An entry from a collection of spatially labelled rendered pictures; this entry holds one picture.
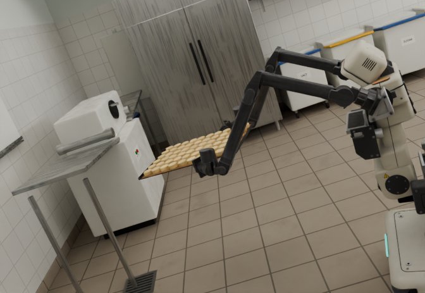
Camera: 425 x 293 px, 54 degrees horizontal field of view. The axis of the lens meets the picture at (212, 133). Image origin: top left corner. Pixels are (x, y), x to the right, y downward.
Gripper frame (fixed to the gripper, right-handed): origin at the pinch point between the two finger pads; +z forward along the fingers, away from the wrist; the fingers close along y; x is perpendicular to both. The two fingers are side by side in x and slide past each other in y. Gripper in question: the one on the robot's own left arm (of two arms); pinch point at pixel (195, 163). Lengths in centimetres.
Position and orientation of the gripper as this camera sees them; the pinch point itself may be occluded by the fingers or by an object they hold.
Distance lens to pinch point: 213.3
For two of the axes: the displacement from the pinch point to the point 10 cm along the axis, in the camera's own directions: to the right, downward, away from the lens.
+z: -4.0, -1.0, 9.1
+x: 8.3, -4.5, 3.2
